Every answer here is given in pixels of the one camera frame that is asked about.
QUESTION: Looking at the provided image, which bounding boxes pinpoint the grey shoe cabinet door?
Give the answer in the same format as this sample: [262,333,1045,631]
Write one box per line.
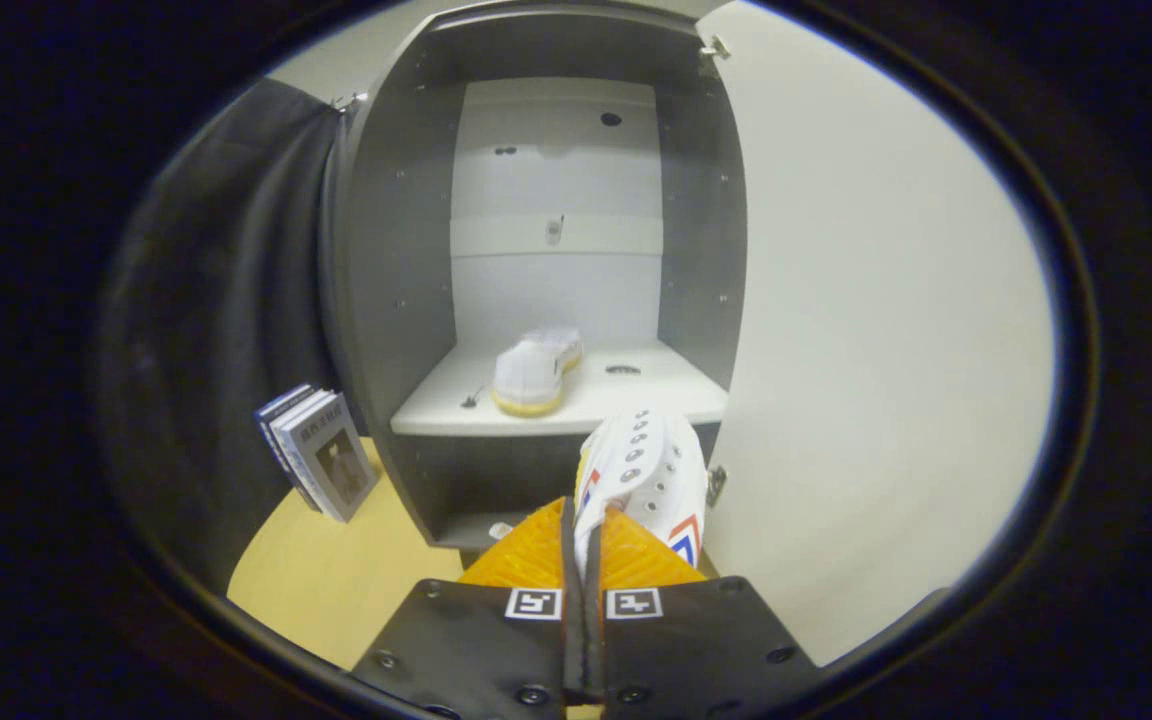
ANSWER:
[698,0,1057,668]

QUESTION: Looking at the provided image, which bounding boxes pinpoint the grey cover book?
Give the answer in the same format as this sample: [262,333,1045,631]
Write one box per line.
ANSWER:
[298,393,382,524]

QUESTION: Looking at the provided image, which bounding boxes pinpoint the black backdrop cloth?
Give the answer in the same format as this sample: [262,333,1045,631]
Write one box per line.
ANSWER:
[96,78,362,593]

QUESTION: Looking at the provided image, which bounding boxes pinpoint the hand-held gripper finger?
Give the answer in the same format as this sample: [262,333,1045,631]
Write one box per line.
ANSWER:
[585,505,823,720]
[351,497,586,720]

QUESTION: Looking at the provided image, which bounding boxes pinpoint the grey shoe cabinet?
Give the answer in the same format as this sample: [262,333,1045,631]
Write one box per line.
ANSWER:
[321,0,749,553]

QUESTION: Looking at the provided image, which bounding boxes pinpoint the blue spine book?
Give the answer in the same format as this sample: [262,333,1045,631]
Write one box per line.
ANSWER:
[255,383,319,481]

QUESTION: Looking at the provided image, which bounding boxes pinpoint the white shoe with yellow sole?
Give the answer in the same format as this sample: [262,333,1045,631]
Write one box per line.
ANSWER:
[490,327,585,419]

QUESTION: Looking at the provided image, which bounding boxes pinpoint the white spine book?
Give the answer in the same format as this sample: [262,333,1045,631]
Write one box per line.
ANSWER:
[269,388,337,506]

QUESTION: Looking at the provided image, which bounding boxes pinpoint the white shoe with striped side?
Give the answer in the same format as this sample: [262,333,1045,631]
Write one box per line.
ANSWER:
[573,405,710,583]

